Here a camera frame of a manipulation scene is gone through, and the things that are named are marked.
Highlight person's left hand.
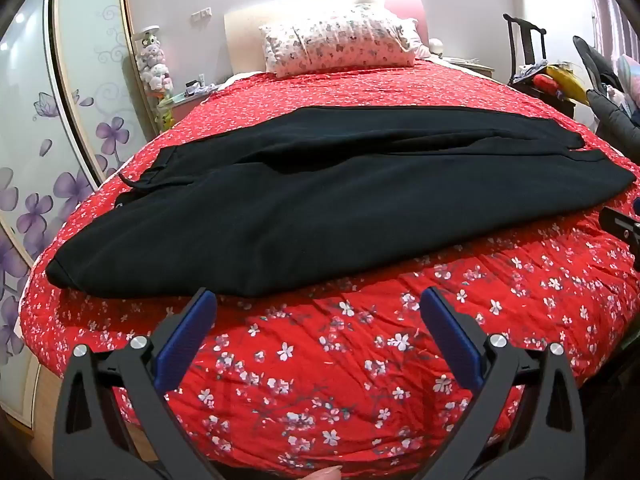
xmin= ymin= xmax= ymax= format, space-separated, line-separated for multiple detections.
xmin=299 ymin=465 xmax=344 ymax=480

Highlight yellow plush toy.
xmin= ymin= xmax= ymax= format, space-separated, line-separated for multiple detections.
xmin=532 ymin=65 xmax=591 ymax=106

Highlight stack of plush toys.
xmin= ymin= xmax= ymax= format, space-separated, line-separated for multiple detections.
xmin=132 ymin=26 xmax=176 ymax=93

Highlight red floral bedspread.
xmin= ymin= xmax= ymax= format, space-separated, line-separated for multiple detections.
xmin=19 ymin=57 xmax=640 ymax=476

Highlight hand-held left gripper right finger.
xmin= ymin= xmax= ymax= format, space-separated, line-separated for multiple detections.
xmin=420 ymin=287 xmax=587 ymax=480

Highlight black pants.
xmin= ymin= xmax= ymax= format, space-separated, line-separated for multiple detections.
xmin=46 ymin=106 xmax=637 ymax=299

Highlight beige padded headboard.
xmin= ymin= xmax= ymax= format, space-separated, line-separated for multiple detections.
xmin=223 ymin=0 xmax=430 ymax=77

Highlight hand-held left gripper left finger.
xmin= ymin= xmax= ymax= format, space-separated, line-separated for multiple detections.
xmin=52 ymin=287 xmax=218 ymax=480

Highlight black wooden chair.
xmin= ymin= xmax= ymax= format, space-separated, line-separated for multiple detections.
xmin=502 ymin=13 xmax=576 ymax=106

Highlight pink curtain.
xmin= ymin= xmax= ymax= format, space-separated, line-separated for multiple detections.
xmin=590 ymin=0 xmax=640 ymax=68

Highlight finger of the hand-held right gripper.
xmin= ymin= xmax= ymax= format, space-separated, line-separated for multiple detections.
xmin=600 ymin=207 xmax=640 ymax=242

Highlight floral print pillow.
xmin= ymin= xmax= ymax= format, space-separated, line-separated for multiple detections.
xmin=259 ymin=2 xmax=422 ymax=79

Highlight wardrobe with purple flower doors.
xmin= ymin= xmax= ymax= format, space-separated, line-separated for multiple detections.
xmin=0 ymin=0 xmax=151 ymax=431

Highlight bedside table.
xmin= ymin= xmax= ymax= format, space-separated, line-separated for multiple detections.
xmin=156 ymin=72 xmax=221 ymax=131

